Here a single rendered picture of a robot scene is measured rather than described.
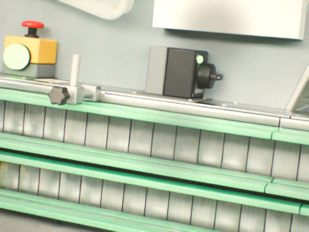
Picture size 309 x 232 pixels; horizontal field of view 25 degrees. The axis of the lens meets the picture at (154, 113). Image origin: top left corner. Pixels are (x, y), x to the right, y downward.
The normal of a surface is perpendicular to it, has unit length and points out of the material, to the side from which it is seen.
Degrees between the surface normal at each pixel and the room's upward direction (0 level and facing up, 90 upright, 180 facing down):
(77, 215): 90
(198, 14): 0
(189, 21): 0
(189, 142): 0
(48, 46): 90
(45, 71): 90
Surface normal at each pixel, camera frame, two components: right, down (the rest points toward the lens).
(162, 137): -0.33, 0.06
